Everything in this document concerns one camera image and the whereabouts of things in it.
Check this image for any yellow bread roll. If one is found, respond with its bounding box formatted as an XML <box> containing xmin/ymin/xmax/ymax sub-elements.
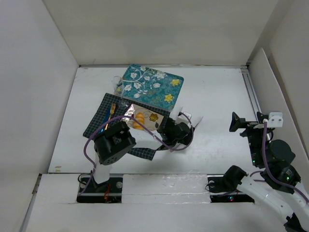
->
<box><xmin>133</xmin><ymin>113</ymin><xmax>144</xmax><ymax>131</ymax></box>

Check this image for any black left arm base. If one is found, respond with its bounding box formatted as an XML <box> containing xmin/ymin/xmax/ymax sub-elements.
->
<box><xmin>76</xmin><ymin>174</ymin><xmax>123</xmax><ymax>203</ymax></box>

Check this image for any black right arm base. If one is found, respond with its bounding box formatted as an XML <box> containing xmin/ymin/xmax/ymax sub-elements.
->
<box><xmin>205</xmin><ymin>176</ymin><xmax>255</xmax><ymax>203</ymax></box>

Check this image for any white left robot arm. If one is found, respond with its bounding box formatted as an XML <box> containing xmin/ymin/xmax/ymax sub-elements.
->
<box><xmin>93</xmin><ymin>116</ymin><xmax>195</xmax><ymax>185</ymax></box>

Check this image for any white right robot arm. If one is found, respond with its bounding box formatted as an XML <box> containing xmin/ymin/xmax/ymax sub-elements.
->
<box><xmin>223</xmin><ymin>112</ymin><xmax>309</xmax><ymax>232</ymax></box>

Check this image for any square floral plate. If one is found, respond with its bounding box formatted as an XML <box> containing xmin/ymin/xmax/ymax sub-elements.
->
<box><xmin>123</xmin><ymin>103</ymin><xmax>170</xmax><ymax>131</ymax></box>

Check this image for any teal floral tray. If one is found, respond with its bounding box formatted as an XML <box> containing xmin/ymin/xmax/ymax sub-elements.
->
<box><xmin>123</xmin><ymin>64</ymin><xmax>184</xmax><ymax>111</ymax></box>

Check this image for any gold fork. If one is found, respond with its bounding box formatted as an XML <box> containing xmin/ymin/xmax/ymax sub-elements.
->
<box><xmin>108</xmin><ymin>103</ymin><xmax>116</xmax><ymax>120</ymax></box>

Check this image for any dark checked placemat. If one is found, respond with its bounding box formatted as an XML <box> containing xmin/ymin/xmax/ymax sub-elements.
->
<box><xmin>83</xmin><ymin>93</ymin><xmax>155</xmax><ymax>160</ymax></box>

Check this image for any blue knife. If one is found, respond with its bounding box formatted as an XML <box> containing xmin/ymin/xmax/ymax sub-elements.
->
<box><xmin>99</xmin><ymin>108</ymin><xmax>111</xmax><ymax>133</ymax></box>

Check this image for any clear drinking glass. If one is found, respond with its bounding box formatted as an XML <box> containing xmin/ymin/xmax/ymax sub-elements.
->
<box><xmin>112</xmin><ymin>76</ymin><xmax>128</xmax><ymax>109</ymax></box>

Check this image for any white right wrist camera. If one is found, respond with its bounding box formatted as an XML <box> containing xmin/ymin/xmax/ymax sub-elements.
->
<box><xmin>267</xmin><ymin>112</ymin><xmax>283</xmax><ymax>128</ymax></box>

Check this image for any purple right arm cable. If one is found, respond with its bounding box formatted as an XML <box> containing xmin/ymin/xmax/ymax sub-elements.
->
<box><xmin>250</xmin><ymin>122</ymin><xmax>309</xmax><ymax>203</ymax></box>

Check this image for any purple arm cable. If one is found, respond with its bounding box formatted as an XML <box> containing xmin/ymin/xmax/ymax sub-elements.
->
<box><xmin>250</xmin><ymin>122</ymin><xmax>309</xmax><ymax>203</ymax></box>
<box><xmin>78</xmin><ymin>112</ymin><xmax>195</xmax><ymax>196</ymax></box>

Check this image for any aluminium frame rail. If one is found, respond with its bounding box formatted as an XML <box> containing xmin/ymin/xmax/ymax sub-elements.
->
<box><xmin>241</xmin><ymin>66</ymin><xmax>262</xmax><ymax>120</ymax></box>

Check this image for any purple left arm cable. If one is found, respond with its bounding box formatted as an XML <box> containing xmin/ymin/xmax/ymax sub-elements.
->
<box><xmin>78</xmin><ymin>112</ymin><xmax>195</xmax><ymax>196</ymax></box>

